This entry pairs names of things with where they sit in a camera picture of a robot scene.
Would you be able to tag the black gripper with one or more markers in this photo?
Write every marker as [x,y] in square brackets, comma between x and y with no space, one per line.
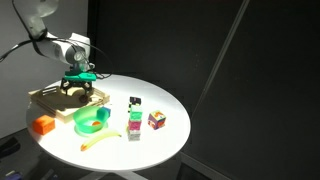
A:
[66,85]

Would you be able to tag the dark red plum toy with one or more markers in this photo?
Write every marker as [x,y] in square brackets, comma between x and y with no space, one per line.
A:
[83,98]

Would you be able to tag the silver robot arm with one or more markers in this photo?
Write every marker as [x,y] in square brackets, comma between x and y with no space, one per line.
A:
[74,51]

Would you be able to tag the wooden tray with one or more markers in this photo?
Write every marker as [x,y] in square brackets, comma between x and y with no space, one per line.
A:
[53,100]

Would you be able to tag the yellow toy banana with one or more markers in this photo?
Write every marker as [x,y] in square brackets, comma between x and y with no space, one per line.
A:
[105,133]

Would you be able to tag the blue cube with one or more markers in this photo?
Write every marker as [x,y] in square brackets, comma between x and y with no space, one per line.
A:
[107,110]

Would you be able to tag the green plastic bowl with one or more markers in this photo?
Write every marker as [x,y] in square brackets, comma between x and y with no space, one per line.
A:
[85,116]

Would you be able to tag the small orange ball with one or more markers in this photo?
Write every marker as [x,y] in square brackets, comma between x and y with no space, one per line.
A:
[96,123]

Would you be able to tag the orange block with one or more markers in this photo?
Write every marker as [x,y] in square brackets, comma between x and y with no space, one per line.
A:
[43,125]

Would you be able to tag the black checkered cube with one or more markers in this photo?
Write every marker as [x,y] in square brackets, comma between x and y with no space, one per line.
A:
[134,104]

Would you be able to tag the green soft cube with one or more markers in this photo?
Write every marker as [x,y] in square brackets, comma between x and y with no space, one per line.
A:
[136,112]

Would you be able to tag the magenta soft cube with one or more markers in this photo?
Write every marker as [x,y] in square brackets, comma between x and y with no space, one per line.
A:
[134,125]

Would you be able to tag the grey white soft cube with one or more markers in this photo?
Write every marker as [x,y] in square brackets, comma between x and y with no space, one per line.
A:
[134,135]

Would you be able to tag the purple orange picture cube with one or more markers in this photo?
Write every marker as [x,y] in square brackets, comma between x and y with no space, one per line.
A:
[156,119]

